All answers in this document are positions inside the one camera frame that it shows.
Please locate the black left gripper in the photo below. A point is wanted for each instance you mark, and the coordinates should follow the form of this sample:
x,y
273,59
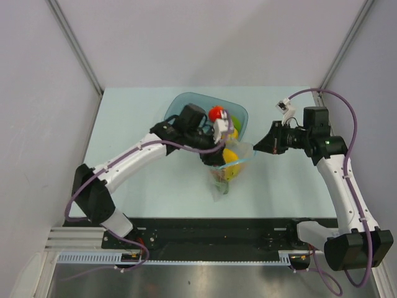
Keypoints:
x,y
213,158

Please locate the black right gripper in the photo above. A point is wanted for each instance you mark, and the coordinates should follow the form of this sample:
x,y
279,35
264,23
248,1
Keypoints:
x,y
273,142

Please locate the yellow orange fruit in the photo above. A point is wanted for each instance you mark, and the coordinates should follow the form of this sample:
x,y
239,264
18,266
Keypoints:
x,y
233,136

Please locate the clear zip top bag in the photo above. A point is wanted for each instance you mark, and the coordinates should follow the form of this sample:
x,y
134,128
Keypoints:
x,y
248,153

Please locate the green star fruit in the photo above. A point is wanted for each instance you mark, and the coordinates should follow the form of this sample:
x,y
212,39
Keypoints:
x,y
237,123

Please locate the yellow banana bunch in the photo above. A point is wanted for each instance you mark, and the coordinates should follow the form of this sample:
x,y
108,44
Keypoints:
x,y
233,165

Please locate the pink dragon fruit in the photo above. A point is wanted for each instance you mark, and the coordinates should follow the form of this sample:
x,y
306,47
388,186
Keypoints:
x,y
220,180

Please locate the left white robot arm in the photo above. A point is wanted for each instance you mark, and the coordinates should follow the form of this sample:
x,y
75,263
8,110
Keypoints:
x,y
93,186

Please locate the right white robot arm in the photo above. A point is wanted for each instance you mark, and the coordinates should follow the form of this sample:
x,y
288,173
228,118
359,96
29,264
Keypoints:
x,y
359,240

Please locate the blue plastic food tub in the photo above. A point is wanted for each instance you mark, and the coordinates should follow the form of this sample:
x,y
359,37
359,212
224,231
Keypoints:
x,y
206,103

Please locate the red tomato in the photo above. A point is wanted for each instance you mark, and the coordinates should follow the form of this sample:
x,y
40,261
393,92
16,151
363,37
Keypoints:
x,y
215,113

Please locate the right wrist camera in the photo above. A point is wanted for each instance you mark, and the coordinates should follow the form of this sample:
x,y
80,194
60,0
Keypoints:
x,y
285,107

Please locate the right aluminium frame post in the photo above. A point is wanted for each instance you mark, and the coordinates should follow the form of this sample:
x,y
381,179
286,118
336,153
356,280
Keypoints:
x,y
347,42

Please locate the aluminium frame post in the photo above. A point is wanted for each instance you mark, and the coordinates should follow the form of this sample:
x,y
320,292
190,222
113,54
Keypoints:
x,y
72,40
347,42

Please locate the left aluminium frame post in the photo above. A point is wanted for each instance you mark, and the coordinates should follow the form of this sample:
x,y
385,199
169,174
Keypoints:
x,y
72,40

